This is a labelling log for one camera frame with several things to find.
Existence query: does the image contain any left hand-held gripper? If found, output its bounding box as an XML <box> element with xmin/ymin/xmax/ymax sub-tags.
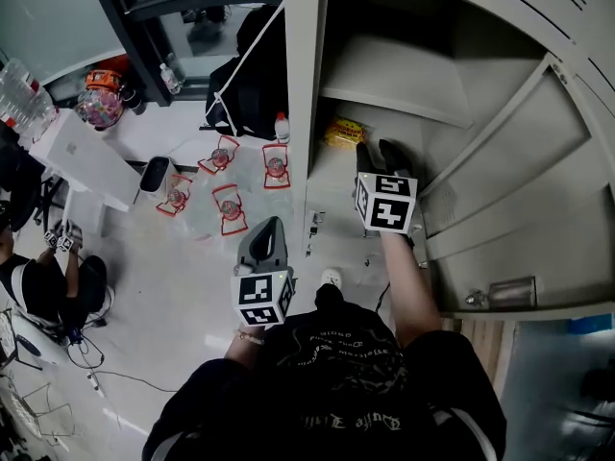
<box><xmin>230</xmin><ymin>215</ymin><xmax>296</xmax><ymax>329</ymax></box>

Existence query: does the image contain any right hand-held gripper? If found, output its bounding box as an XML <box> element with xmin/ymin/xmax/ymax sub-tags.
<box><xmin>354</xmin><ymin>138</ymin><xmax>419</xmax><ymax>235</ymax></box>

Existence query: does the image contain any yellow packet item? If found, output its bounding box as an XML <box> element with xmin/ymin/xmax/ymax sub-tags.
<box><xmin>323</xmin><ymin>116</ymin><xmax>369</xmax><ymax>151</ymax></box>

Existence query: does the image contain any grey metal locker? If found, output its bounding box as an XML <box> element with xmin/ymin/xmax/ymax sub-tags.
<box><xmin>283</xmin><ymin>0</ymin><xmax>615</xmax><ymax>324</ymax></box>

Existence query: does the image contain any person's right forearm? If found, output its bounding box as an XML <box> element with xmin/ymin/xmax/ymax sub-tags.
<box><xmin>381</xmin><ymin>230</ymin><xmax>444</xmax><ymax>351</ymax></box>

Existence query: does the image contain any person's left forearm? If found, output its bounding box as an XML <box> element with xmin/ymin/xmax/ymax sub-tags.
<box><xmin>223</xmin><ymin>323</ymin><xmax>270</xmax><ymax>370</ymax></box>

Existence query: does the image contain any grey locker door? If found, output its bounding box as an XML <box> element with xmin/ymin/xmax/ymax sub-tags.
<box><xmin>416</xmin><ymin>51</ymin><xmax>615</xmax><ymax>317</ymax></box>

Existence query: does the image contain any clear plastic water bottle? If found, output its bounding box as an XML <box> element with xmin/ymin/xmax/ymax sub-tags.
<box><xmin>159</xmin><ymin>61</ymin><xmax>184</xmax><ymax>96</ymax></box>
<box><xmin>274</xmin><ymin>110</ymin><xmax>292</xmax><ymax>145</ymax></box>

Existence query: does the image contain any person's black printed shirt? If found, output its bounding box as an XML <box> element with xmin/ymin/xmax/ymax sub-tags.
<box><xmin>141</xmin><ymin>283</ymin><xmax>508</xmax><ymax>461</ymax></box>

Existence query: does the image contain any black backpack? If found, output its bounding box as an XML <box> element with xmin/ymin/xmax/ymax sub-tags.
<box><xmin>205</xmin><ymin>4</ymin><xmax>290</xmax><ymax>142</ymax></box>

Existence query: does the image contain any grey waste bin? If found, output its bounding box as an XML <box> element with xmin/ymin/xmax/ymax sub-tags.
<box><xmin>138</xmin><ymin>156</ymin><xmax>173</xmax><ymax>195</ymax></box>

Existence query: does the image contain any metal door latch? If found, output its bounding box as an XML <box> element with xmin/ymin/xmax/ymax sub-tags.
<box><xmin>464</xmin><ymin>276</ymin><xmax>538</xmax><ymax>310</ymax></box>

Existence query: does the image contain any white cardboard box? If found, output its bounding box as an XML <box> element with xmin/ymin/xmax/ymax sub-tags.
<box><xmin>28</xmin><ymin>108</ymin><xmax>143</xmax><ymax>213</ymax></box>

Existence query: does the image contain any jar of colourful balls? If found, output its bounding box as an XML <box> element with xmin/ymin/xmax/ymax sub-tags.
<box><xmin>75</xmin><ymin>88</ymin><xmax>125</xmax><ymax>130</ymax></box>

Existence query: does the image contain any orange helmet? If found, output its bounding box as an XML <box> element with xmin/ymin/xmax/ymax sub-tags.
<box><xmin>85</xmin><ymin>68</ymin><xmax>126</xmax><ymax>93</ymax></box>

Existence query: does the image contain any black office chair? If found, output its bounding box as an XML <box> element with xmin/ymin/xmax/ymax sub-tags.
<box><xmin>0</xmin><ymin>125</ymin><xmax>66</xmax><ymax>233</ymax></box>

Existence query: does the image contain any pack of large water bottles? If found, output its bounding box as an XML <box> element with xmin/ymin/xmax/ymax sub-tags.
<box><xmin>0</xmin><ymin>57</ymin><xmax>61</xmax><ymax>139</ymax></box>

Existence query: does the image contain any red frame lantern toy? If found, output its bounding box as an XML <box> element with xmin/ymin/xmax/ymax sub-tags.
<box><xmin>261</xmin><ymin>142</ymin><xmax>292</xmax><ymax>191</ymax></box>
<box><xmin>211</xmin><ymin>182</ymin><xmax>250</xmax><ymax>237</ymax></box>
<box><xmin>155</xmin><ymin>174</ymin><xmax>194</xmax><ymax>218</ymax></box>
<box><xmin>197</xmin><ymin>134</ymin><xmax>240</xmax><ymax>177</ymax></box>

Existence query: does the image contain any white strap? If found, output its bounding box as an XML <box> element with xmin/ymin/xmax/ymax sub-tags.
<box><xmin>200</xmin><ymin>1</ymin><xmax>286</xmax><ymax>137</ymax></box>

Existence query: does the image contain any black floor cable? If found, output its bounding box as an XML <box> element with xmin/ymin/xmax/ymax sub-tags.
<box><xmin>65</xmin><ymin>285</ymin><xmax>179</xmax><ymax>394</ymax></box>

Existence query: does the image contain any wire frame chair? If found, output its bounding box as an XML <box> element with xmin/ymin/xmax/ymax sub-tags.
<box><xmin>0</xmin><ymin>375</ymin><xmax>77</xmax><ymax>453</ymax></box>

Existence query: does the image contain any dark window frame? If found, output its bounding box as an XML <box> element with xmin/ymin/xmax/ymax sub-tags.
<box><xmin>85</xmin><ymin>0</ymin><xmax>285</xmax><ymax>109</ymax></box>

